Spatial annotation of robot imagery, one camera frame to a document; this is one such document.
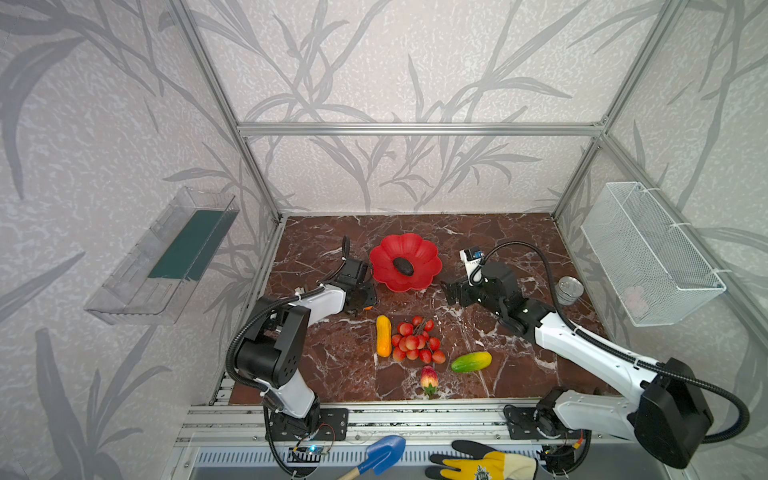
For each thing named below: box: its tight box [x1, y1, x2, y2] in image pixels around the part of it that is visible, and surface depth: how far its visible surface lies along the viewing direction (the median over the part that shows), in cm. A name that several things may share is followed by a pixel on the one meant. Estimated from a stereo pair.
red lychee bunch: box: [392, 316, 446, 364], surface depth 85 cm
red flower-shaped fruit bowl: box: [369, 233, 443, 292], surface depth 107 cm
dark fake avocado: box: [393, 257, 414, 277], surface depth 103 cm
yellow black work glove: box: [425, 440, 538, 480], surface depth 67 cm
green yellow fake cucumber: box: [451, 351, 493, 373], surface depth 82 cm
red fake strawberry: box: [420, 365, 439, 397], surface depth 79 cm
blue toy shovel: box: [339, 435, 406, 480], surface depth 71 cm
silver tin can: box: [554, 276, 584, 305], surface depth 95 cm
